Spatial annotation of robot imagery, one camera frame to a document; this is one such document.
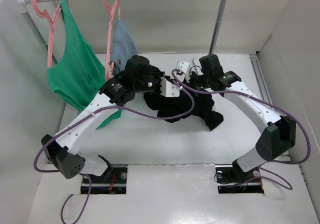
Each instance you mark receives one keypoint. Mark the black t shirt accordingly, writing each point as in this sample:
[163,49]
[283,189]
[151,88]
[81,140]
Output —
[168,107]

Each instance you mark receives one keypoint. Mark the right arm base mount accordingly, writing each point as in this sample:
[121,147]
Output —
[229,183]

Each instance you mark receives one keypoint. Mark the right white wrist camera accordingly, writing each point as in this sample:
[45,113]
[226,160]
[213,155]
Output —
[183,71]

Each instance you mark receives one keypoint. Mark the blue denim garment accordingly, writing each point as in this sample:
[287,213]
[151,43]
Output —
[123,47]

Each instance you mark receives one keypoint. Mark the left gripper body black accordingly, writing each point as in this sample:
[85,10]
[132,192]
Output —
[150,83]

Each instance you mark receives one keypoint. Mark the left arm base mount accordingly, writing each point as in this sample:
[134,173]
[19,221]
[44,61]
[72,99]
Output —
[112,181]

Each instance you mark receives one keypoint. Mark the pink hanger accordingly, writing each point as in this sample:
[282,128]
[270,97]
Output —
[109,66]
[52,22]

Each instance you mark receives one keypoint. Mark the left pink hanger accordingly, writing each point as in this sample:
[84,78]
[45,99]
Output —
[52,22]

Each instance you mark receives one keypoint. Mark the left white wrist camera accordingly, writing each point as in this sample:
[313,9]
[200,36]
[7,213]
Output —
[168,89]

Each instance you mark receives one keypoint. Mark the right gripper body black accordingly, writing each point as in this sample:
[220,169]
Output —
[200,81]

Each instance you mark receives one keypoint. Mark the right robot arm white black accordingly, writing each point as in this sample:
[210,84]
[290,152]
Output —
[277,131]

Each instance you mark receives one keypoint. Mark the middle pink hanger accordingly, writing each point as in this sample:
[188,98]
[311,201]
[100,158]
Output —
[109,66]

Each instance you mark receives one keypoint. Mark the green tank top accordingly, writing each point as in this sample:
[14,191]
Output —
[79,74]

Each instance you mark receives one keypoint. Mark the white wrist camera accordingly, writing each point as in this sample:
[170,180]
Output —
[168,89]
[183,71]

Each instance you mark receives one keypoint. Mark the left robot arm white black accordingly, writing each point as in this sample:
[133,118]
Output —
[62,149]

